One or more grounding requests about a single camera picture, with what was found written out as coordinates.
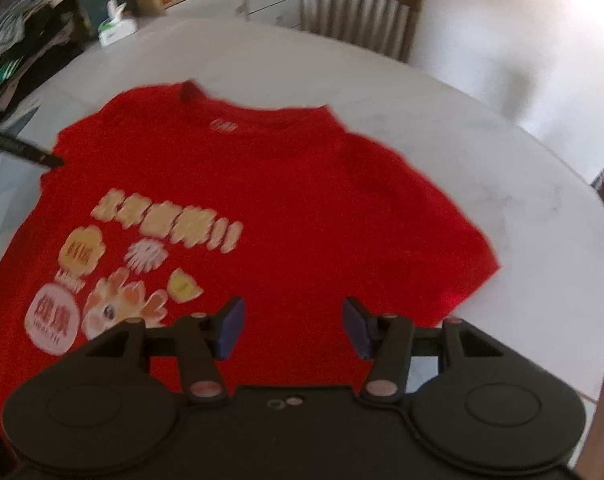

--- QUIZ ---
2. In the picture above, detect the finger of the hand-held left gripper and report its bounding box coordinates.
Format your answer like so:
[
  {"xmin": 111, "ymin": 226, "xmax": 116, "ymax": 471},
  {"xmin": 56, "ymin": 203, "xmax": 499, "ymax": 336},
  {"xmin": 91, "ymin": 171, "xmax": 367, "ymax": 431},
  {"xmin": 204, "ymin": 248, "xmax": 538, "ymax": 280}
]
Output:
[{"xmin": 0, "ymin": 127, "xmax": 66, "ymax": 171}]

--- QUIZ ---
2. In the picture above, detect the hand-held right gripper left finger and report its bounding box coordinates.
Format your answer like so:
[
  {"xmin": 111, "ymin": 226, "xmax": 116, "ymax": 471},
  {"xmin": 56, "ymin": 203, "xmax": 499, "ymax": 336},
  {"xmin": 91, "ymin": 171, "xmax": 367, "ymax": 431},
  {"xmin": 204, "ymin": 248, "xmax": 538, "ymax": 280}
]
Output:
[{"xmin": 84, "ymin": 296, "xmax": 247, "ymax": 406}]

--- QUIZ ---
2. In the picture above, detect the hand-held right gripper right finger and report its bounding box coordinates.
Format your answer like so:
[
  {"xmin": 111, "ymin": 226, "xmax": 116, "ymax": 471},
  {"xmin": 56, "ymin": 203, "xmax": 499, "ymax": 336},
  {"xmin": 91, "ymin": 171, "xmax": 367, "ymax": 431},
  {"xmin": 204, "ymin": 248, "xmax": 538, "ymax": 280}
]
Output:
[{"xmin": 343, "ymin": 297, "xmax": 505, "ymax": 406}]

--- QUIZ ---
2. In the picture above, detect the red t-shirt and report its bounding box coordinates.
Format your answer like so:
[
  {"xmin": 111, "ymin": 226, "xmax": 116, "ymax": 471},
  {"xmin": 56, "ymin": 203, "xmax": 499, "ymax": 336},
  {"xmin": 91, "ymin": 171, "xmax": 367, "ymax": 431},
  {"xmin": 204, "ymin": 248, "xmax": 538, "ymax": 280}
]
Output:
[{"xmin": 0, "ymin": 80, "xmax": 502, "ymax": 428}]

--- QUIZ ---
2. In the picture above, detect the stack of folded garments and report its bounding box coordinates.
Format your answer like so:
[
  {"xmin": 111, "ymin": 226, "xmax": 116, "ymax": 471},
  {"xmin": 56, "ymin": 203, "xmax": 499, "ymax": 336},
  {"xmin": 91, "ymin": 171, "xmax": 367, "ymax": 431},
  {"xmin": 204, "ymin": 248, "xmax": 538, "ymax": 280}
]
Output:
[{"xmin": 0, "ymin": 0, "xmax": 93, "ymax": 126}]

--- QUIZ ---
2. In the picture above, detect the white tissue pack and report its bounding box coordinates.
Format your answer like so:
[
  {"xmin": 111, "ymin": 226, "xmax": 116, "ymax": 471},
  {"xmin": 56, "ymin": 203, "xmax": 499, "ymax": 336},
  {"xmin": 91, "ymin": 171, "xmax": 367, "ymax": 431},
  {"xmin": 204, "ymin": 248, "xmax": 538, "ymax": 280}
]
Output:
[{"xmin": 97, "ymin": 0, "xmax": 139, "ymax": 48}]

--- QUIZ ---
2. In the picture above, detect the dark teal storage box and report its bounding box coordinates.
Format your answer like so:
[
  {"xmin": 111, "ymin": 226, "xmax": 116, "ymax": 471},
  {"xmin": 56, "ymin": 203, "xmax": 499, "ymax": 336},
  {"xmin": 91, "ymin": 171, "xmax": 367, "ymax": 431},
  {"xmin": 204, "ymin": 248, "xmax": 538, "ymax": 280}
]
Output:
[{"xmin": 79, "ymin": 0, "xmax": 138, "ymax": 36}]

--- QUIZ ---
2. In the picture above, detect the wooden dining chair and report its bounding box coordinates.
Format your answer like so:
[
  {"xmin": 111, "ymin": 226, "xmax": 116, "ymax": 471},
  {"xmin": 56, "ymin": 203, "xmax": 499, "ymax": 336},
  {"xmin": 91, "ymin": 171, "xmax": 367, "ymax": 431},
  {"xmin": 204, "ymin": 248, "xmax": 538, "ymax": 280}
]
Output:
[{"xmin": 301, "ymin": 0, "xmax": 423, "ymax": 63}]

